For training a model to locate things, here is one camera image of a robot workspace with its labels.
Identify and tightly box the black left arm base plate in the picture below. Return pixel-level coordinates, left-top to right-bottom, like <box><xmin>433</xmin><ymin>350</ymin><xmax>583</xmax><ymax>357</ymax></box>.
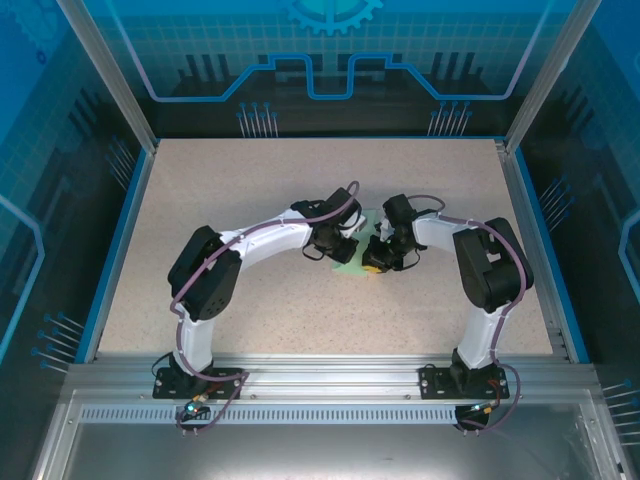
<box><xmin>152</xmin><ymin>366</ymin><xmax>250</xmax><ymax>401</ymax></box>

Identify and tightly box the slotted grey cable duct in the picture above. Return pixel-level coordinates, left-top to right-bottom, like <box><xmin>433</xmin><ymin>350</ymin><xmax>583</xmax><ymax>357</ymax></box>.
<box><xmin>78</xmin><ymin>405</ymin><xmax>579</xmax><ymax>426</ymax></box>

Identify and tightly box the steel tray panel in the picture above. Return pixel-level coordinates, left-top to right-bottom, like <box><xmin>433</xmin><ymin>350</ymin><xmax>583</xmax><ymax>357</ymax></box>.
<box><xmin>27</xmin><ymin>389</ymin><xmax>640</xmax><ymax>480</ymax></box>

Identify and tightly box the blue printed gear panel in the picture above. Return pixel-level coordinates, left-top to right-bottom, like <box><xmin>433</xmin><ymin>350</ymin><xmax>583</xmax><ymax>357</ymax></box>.
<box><xmin>92</xmin><ymin>0</ymin><xmax>571</xmax><ymax>139</ymax></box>

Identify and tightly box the aluminium frame post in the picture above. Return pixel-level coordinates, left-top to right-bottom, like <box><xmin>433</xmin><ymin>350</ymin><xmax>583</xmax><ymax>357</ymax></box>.
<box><xmin>55</xmin><ymin>0</ymin><xmax>160</xmax><ymax>154</ymax></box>
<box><xmin>503</xmin><ymin>0</ymin><xmax>604</xmax><ymax>154</ymax></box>

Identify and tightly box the light green paper sheet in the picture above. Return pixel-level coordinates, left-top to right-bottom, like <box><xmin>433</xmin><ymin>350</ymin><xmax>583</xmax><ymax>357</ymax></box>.
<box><xmin>331</xmin><ymin>208</ymin><xmax>382</xmax><ymax>277</ymax></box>

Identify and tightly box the long aluminium base rail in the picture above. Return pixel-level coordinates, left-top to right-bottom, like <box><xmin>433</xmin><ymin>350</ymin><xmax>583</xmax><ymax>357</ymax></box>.
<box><xmin>66</xmin><ymin>351</ymin><xmax>604</xmax><ymax>401</ymax></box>

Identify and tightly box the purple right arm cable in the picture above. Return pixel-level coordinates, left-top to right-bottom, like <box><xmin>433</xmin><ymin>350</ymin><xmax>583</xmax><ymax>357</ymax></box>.
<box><xmin>407</xmin><ymin>193</ymin><xmax>535</xmax><ymax>434</ymax></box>

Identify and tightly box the green-lit cable connector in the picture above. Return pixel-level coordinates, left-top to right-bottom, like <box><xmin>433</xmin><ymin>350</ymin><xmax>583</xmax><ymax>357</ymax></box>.
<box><xmin>467</xmin><ymin>399</ymin><xmax>502</xmax><ymax>417</ymax></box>
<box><xmin>180</xmin><ymin>393</ymin><xmax>210</xmax><ymax>420</ymax></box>

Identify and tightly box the blue printed side panel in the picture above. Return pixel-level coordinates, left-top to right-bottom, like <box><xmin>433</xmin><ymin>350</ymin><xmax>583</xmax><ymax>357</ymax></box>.
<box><xmin>0</xmin><ymin>0</ymin><xmax>151</xmax><ymax>480</ymax></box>
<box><xmin>519</xmin><ymin>0</ymin><xmax>640</xmax><ymax>401</ymax></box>

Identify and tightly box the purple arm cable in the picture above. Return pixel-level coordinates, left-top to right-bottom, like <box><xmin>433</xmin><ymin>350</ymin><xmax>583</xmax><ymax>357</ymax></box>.
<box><xmin>407</xmin><ymin>193</ymin><xmax>535</xmax><ymax>434</ymax></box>
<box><xmin>169</xmin><ymin>180</ymin><xmax>362</xmax><ymax>434</ymax></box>

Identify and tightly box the blue table edge strip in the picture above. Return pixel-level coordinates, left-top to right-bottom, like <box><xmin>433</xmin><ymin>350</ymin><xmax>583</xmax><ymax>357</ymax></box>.
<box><xmin>74</xmin><ymin>148</ymin><xmax>154</xmax><ymax>364</ymax></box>
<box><xmin>509</xmin><ymin>148</ymin><xmax>592</xmax><ymax>364</ymax></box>

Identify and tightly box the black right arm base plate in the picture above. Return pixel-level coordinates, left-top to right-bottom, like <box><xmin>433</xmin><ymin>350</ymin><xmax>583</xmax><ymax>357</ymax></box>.
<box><xmin>418</xmin><ymin>363</ymin><xmax>511</xmax><ymax>401</ymax></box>

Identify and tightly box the aluminium side rail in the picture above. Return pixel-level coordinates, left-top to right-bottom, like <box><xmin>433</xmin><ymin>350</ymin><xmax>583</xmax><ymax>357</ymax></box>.
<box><xmin>493</xmin><ymin>139</ymin><xmax>572</xmax><ymax>362</ymax></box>

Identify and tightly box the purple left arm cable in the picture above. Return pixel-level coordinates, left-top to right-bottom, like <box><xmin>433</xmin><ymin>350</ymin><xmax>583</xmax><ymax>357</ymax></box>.
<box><xmin>169</xmin><ymin>180</ymin><xmax>362</xmax><ymax>434</ymax></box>

